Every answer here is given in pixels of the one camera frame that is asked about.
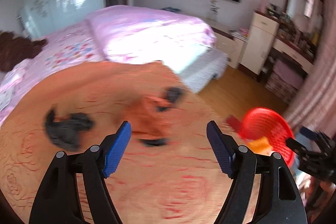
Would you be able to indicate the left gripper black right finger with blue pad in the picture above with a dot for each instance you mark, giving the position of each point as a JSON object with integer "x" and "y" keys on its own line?
{"x": 278, "y": 199}

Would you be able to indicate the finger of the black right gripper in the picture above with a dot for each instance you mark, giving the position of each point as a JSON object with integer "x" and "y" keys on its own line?
{"x": 298, "y": 148}
{"x": 316, "y": 136}

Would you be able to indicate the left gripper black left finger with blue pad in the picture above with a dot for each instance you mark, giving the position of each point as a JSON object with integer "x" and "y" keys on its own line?
{"x": 57, "y": 199}

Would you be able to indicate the person's right hand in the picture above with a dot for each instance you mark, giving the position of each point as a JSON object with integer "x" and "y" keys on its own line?
{"x": 318, "y": 194}

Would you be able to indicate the orange foam piece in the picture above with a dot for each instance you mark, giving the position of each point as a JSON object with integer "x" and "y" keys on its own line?
{"x": 260, "y": 146}

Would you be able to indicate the red plastic basket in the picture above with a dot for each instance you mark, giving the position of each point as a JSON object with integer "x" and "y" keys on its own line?
{"x": 260, "y": 122}

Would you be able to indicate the white tall cabinet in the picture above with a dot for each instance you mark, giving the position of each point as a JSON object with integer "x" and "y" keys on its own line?
{"x": 262, "y": 32}

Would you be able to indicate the orange rose pattern blanket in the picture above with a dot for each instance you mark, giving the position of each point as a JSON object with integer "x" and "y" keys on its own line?
{"x": 99, "y": 143}

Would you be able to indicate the white bedside table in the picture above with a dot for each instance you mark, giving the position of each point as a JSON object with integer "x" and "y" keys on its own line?
{"x": 231, "y": 45}

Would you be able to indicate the pink pillow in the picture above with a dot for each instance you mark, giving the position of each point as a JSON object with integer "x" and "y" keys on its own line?
{"x": 8, "y": 85}

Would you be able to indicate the crumpled brown wrapper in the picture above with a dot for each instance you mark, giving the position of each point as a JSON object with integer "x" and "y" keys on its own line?
{"x": 149, "y": 120}

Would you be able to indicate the pink thermos bottle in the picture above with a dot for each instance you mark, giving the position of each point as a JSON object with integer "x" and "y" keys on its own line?
{"x": 263, "y": 6}

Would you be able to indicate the pink floral bed sheet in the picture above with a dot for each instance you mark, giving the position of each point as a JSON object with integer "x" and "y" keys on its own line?
{"x": 66, "y": 48}

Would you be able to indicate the brown teddy bear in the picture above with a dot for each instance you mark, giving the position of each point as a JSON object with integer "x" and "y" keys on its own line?
{"x": 15, "y": 49}

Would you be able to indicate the pink folded duvet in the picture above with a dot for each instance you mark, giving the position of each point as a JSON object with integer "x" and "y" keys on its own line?
{"x": 139, "y": 35}

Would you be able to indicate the dresser mirror brown frame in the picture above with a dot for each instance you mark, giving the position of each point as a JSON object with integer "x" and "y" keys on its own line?
{"x": 306, "y": 15}

